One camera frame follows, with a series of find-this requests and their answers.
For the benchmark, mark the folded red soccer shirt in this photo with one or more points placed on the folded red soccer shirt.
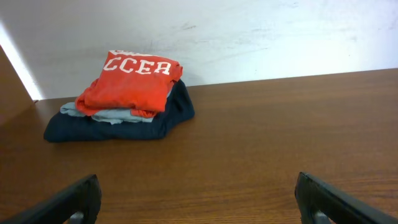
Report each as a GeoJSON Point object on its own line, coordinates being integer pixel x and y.
{"type": "Point", "coordinates": [128, 80]}

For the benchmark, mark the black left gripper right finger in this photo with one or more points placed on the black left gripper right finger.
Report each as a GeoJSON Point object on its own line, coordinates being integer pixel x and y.
{"type": "Point", "coordinates": [320, 202]}

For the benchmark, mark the folded light blue shirt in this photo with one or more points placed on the folded light blue shirt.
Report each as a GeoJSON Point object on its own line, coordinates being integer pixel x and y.
{"type": "Point", "coordinates": [109, 115]}

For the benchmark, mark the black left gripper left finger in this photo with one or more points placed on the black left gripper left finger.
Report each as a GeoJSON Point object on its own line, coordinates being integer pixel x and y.
{"type": "Point", "coordinates": [78, 203]}

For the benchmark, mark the folded navy blue shirt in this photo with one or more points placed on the folded navy blue shirt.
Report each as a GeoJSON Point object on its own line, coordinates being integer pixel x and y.
{"type": "Point", "coordinates": [179, 108]}

